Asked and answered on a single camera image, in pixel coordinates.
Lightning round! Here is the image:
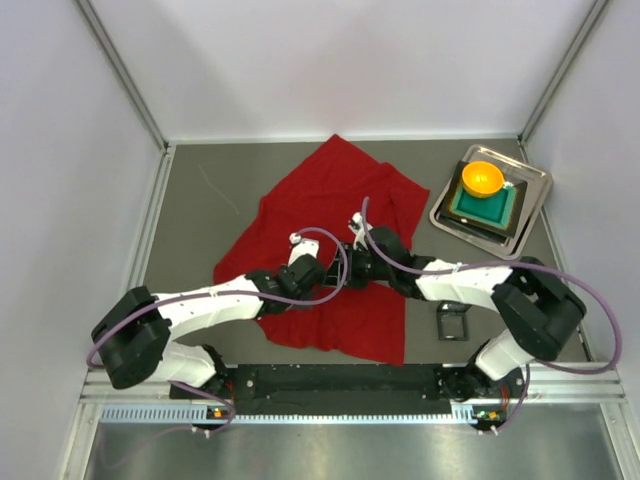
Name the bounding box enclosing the red garment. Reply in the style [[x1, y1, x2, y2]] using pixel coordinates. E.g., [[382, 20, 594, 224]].
[[213, 135, 429, 366]]

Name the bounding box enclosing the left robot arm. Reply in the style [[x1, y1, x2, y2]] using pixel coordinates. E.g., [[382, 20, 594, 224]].
[[91, 254, 325, 390]]

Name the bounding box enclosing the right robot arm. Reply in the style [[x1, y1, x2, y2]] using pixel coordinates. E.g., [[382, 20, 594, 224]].
[[325, 227, 586, 401]]

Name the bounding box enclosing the small black open box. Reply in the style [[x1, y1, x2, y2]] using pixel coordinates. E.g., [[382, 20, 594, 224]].
[[436, 301, 470, 341]]

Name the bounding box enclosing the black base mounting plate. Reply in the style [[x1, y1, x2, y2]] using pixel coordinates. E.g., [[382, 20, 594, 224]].
[[200, 364, 524, 401]]

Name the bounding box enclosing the orange bowl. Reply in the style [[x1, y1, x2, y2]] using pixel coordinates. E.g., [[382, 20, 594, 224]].
[[461, 161, 505, 198]]

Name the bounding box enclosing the black and teal square plate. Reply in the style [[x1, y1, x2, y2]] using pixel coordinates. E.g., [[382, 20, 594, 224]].
[[440, 161, 528, 238]]

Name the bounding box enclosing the silver metal tray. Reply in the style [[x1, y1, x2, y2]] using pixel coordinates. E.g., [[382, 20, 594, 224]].
[[429, 144, 552, 259]]

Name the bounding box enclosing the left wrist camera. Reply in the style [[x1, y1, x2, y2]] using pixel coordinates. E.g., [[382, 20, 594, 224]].
[[287, 233, 320, 266]]

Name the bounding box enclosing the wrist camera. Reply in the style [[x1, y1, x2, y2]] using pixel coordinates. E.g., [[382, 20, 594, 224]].
[[287, 233, 320, 266], [348, 212, 371, 250]]

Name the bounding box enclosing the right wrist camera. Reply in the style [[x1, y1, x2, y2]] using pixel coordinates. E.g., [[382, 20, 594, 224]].
[[348, 212, 371, 250]]

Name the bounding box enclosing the aluminium frame rail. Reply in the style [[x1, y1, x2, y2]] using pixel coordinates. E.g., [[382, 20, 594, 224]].
[[79, 362, 629, 405]]

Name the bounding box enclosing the grey slotted cable duct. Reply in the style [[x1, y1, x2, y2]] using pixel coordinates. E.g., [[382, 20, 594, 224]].
[[99, 402, 481, 425]]

